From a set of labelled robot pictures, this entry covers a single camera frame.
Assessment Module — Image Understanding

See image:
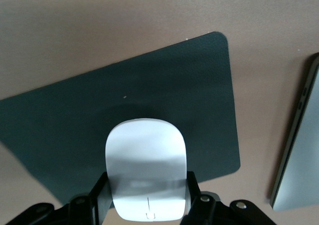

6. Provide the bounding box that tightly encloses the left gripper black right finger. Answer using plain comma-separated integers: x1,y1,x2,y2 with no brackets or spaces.
180,170,287,225

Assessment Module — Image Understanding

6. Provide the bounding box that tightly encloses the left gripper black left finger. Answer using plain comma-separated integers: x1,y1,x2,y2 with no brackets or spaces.
4,171,113,225

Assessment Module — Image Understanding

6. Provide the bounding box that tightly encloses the white computer mouse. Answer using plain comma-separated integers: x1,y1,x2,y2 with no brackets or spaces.
104,117,189,222

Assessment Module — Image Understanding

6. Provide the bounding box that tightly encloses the black mouse pad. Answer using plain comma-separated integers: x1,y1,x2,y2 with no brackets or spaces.
0,31,242,207

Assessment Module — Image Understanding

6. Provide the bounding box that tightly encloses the silver closed laptop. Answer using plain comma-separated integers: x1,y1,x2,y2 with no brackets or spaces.
269,52,319,212

